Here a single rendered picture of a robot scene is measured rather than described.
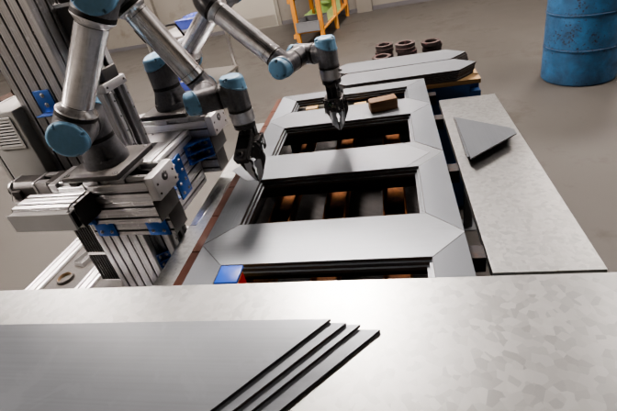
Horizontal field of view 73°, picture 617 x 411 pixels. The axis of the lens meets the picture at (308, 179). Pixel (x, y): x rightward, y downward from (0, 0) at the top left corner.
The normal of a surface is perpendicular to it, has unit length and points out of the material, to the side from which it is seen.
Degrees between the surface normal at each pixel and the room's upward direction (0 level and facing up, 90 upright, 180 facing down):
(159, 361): 0
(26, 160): 90
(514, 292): 0
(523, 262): 0
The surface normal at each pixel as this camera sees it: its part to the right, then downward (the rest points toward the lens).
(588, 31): -0.38, 0.53
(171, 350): -0.18, -0.85
